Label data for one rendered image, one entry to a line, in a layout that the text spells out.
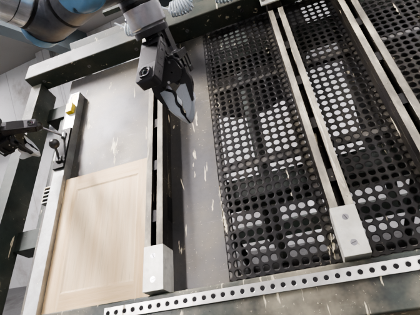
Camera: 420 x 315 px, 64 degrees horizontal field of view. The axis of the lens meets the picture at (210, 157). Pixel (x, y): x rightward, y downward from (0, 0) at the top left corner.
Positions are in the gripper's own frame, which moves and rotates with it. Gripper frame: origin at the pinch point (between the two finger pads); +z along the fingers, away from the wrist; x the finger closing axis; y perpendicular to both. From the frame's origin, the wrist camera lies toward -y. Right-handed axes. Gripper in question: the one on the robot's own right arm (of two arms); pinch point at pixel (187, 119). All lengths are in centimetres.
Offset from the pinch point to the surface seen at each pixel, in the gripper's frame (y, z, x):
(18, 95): 431, -9, 470
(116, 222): 12, 30, 44
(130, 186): 23, 24, 41
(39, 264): -1, 31, 70
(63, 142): 41, 6, 73
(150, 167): 23.1, 19.0, 29.5
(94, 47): 83, -23, 64
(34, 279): -5, 33, 70
